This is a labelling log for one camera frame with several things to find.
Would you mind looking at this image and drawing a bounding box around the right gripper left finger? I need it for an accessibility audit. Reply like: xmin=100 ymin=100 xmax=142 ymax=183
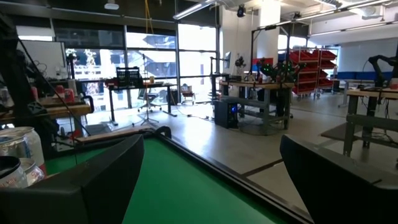
xmin=0 ymin=133 xmax=146 ymax=224

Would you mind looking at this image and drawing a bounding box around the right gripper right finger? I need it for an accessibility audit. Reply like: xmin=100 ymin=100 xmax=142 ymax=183
xmin=279 ymin=133 xmax=398 ymax=224

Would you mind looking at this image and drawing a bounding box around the slim white can dark top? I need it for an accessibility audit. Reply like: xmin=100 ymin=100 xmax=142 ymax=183
xmin=0 ymin=154 xmax=29 ymax=189

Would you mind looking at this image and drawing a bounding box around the wooden top metal workbench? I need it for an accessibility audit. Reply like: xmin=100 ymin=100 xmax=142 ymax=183
xmin=0 ymin=95 xmax=94 ymax=124
xmin=219 ymin=80 xmax=295 ymax=131
xmin=320 ymin=88 xmax=398 ymax=158

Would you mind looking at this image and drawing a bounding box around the green table mat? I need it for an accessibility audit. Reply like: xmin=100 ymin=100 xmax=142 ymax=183
xmin=45 ymin=136 xmax=289 ymax=224

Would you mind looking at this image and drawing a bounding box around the red bin rack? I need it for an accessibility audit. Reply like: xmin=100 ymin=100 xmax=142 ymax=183
xmin=289 ymin=48 xmax=339 ymax=97

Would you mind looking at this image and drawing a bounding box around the black standing desk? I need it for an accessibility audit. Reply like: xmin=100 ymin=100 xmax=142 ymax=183
xmin=105 ymin=81 xmax=178 ymax=124

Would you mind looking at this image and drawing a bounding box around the computer tower blue light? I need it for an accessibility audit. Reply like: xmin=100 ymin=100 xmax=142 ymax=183
xmin=213 ymin=99 xmax=239 ymax=129

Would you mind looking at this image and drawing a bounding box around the black plastic crate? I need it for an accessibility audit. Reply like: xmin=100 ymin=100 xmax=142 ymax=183
xmin=116 ymin=67 xmax=141 ymax=88

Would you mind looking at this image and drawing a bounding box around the white board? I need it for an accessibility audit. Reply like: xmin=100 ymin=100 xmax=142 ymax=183
xmin=17 ymin=39 xmax=68 ymax=80

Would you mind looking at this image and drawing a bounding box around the ceiling tube light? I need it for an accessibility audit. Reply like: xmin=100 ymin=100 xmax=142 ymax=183
xmin=172 ymin=0 xmax=218 ymax=21

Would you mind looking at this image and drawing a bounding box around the black frame clamp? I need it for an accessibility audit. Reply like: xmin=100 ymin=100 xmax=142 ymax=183
xmin=154 ymin=125 xmax=172 ymax=140

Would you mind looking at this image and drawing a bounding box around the black camera tripod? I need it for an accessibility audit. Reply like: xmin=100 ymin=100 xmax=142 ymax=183
xmin=140 ymin=54 xmax=160 ymax=126

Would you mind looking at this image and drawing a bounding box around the yellow hanging cord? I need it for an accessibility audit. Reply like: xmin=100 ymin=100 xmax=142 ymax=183
xmin=143 ymin=0 xmax=155 ymax=34

